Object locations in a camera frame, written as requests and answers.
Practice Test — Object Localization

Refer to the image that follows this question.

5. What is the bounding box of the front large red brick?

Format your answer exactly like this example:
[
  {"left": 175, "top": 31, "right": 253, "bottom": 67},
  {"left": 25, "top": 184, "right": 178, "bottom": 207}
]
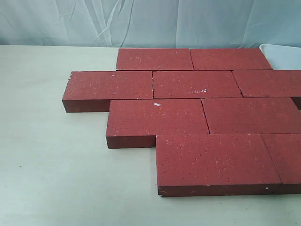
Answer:
[{"left": 156, "top": 134, "right": 282, "bottom": 197}]

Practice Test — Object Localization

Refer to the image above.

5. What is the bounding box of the grey fabric backdrop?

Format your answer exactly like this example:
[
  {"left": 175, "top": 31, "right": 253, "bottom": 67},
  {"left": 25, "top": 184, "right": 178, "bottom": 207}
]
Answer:
[{"left": 0, "top": 0, "right": 301, "bottom": 48}]

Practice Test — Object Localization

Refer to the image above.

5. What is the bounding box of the back base red brick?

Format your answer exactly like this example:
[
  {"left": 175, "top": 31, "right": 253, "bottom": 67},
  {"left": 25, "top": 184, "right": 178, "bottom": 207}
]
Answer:
[{"left": 116, "top": 48, "right": 194, "bottom": 71}]

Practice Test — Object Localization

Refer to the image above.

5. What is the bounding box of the white plastic tray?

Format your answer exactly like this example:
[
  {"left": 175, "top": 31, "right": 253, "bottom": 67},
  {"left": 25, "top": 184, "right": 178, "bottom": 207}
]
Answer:
[{"left": 259, "top": 44, "right": 301, "bottom": 70}]

